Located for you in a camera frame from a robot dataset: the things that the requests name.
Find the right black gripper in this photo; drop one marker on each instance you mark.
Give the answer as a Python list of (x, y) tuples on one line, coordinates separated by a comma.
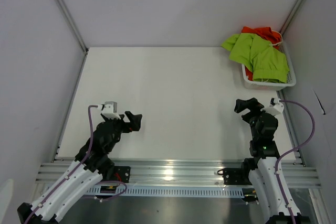
[(251, 104)]

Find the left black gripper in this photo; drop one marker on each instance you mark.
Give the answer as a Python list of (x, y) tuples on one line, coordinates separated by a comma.
[(134, 120)]

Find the lime green shorts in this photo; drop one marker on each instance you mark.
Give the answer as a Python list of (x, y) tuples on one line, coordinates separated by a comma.
[(259, 56)]

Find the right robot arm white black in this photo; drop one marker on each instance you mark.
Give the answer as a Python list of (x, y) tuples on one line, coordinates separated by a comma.
[(264, 169)]

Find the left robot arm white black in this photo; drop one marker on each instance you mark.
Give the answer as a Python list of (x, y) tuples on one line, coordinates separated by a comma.
[(90, 167)]

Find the orange shorts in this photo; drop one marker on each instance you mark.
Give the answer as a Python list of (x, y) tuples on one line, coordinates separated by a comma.
[(267, 34)]

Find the white plastic basket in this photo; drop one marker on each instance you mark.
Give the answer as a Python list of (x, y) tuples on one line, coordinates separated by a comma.
[(291, 77)]

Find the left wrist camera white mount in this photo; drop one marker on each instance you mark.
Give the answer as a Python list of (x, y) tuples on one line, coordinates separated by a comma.
[(109, 110)]

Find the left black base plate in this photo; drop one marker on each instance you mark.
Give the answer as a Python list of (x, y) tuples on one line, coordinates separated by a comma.
[(121, 173)]

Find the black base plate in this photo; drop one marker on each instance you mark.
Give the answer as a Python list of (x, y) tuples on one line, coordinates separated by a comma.
[(121, 173), (234, 176)]

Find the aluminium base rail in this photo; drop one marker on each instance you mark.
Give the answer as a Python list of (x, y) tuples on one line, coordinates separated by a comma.
[(204, 174)]

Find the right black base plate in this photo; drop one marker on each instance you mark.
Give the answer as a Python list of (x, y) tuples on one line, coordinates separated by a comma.
[(234, 176)]

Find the white slotted cable duct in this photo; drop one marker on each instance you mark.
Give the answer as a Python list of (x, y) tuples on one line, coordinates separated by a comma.
[(156, 191)]

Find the right aluminium corner post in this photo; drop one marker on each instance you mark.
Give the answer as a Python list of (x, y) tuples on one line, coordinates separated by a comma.
[(298, 3)]

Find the aluminium corner post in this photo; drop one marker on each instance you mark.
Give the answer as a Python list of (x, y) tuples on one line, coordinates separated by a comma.
[(71, 24), (298, 3)]

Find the left aluminium corner post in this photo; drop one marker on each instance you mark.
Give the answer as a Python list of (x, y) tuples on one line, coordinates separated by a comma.
[(71, 24)]

